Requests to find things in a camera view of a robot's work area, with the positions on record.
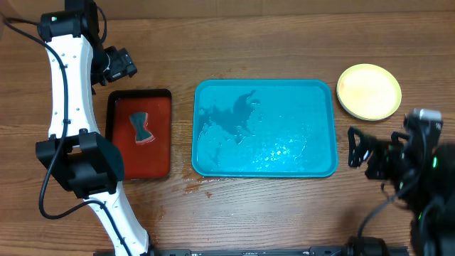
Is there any green plate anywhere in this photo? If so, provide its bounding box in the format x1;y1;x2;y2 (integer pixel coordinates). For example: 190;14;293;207
336;63;402;121

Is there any dark sponge with red base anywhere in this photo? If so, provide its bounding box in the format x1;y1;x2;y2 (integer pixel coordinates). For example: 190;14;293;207
129;112;155;145

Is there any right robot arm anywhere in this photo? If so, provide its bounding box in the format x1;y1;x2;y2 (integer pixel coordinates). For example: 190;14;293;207
348;121;454;255

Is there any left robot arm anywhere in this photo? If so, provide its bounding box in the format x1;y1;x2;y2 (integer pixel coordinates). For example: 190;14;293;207
36;8;153;255

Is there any black and red tray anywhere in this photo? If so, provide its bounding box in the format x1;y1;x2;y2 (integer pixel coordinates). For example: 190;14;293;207
105;89;172;180

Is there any teal plastic tray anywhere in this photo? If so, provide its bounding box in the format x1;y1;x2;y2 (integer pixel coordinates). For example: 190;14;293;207
191;80;338;178

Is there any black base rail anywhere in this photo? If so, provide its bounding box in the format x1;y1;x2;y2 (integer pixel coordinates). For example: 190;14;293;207
92;245;410;256

